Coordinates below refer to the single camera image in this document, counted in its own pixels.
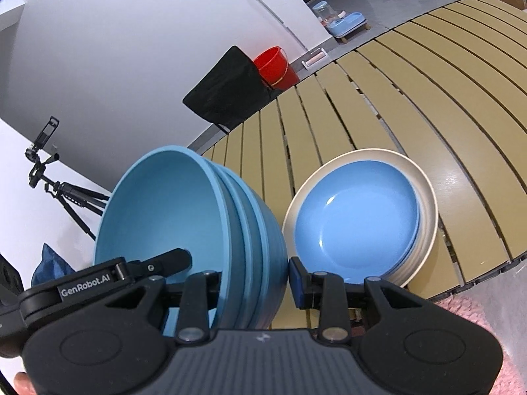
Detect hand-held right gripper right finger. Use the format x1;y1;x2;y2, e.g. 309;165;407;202
288;256;433;345

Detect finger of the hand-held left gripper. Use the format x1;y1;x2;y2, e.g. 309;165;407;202
124;248;193;285

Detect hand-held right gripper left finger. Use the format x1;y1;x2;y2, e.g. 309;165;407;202
103;270;223;345

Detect deep blue ribbed bowl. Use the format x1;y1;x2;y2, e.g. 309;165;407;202
94;145;231;336
214;162;288;332
198;154;266;332

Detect cream plate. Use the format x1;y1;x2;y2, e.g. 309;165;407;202
282;148;439;289

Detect person's left hand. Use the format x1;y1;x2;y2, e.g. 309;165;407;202
14;371;38;395

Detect dark blue cushion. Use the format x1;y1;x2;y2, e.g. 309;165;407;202
31;244;77;286

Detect black tripod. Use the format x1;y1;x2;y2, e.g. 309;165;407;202
25;144;111;241

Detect black folding chair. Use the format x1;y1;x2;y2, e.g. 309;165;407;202
183;45;272;134

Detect pink fuzzy slippers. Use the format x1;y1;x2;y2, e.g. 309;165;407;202
436;294;527;395

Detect red plastic bucket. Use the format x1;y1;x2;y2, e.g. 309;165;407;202
252;46;300;90

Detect white mop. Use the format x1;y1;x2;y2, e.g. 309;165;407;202
237;0;329;69

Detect blue pet feeder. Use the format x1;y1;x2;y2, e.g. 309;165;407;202
312;1;371;44

